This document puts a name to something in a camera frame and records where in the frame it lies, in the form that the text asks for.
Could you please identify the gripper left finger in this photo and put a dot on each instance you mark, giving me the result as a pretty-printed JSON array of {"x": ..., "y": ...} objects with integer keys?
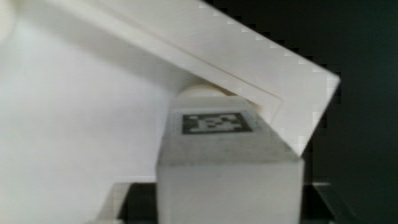
[{"x": 130, "y": 204}]

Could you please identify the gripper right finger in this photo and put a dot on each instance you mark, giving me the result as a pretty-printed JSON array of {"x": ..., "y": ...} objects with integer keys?
[{"x": 323, "y": 207}]

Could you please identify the white table leg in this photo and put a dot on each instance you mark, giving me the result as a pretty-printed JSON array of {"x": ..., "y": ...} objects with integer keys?
[{"x": 229, "y": 172}]

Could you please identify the white square table top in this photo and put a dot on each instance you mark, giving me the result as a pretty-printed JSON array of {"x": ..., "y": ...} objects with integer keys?
[{"x": 99, "y": 58}]

